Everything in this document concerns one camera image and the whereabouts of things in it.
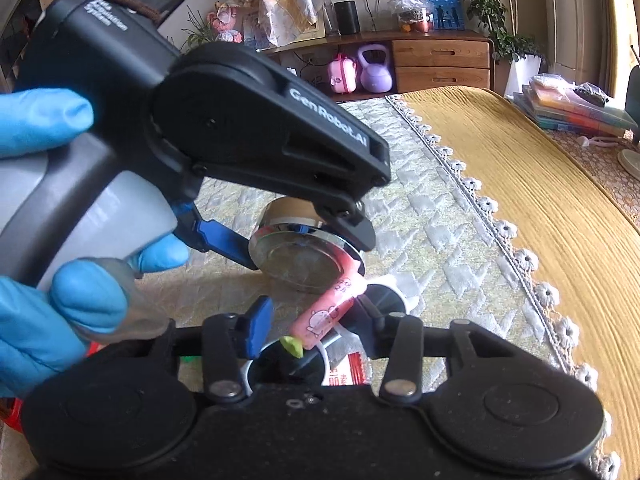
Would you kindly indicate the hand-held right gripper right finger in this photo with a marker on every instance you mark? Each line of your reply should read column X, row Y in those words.
column 370, row 327

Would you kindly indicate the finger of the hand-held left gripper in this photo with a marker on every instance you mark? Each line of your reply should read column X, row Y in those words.
column 357, row 232
column 220, row 235

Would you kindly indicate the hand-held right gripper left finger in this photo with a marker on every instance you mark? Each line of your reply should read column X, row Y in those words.
column 257, row 325

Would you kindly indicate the pink tube with green cap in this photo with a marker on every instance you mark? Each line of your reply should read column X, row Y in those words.
column 330, row 305

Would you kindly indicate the round metal tin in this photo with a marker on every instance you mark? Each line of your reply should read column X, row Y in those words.
column 300, row 260

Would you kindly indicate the red box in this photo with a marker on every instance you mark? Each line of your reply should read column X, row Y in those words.
column 12, row 415

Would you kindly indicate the person's left hand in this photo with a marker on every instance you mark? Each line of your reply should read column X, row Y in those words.
column 35, row 340

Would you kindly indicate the small red packet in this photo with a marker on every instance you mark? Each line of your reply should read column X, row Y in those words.
column 347, row 372

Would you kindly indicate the cream quilted mat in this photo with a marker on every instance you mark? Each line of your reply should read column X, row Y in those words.
column 440, row 240

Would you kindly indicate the orchid plant in vase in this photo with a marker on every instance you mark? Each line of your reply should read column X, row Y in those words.
column 200, row 32

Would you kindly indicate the pink doll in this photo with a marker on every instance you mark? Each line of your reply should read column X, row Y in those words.
column 226, row 22

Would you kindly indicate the pink toy case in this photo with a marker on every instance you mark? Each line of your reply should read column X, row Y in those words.
column 344, row 75

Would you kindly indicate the purple kettlebell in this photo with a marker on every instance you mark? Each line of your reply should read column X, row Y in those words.
column 374, row 72

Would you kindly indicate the black cylindrical speaker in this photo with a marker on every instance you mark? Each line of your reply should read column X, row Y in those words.
column 346, row 17

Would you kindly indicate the wooden media cabinet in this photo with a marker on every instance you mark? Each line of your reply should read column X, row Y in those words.
column 440, row 60

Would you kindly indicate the yellow mat with lace trim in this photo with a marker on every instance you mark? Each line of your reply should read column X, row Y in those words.
column 550, row 200

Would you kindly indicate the clear plastic bag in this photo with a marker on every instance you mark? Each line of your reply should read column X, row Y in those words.
column 411, row 12

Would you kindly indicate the blue printed bag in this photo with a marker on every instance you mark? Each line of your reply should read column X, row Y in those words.
column 446, row 7

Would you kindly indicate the stack of books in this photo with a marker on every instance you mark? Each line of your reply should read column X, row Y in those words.
column 565, row 115

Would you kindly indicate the potted green tree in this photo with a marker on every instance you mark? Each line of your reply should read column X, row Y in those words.
column 487, row 10

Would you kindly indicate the black pouch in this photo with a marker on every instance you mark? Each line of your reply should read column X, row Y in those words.
column 590, row 95

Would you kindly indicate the grey shallow bowl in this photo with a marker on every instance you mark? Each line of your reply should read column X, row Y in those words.
column 631, row 162

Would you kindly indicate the white standing air conditioner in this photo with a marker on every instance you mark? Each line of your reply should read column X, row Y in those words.
column 570, row 10

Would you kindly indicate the yellow curtain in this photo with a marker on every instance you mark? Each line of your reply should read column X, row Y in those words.
column 622, row 20

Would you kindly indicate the white frame sunglasses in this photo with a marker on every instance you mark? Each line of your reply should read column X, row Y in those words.
column 385, row 295

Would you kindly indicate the wooden wall cabinet unit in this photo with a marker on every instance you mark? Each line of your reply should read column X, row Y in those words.
column 20, row 35

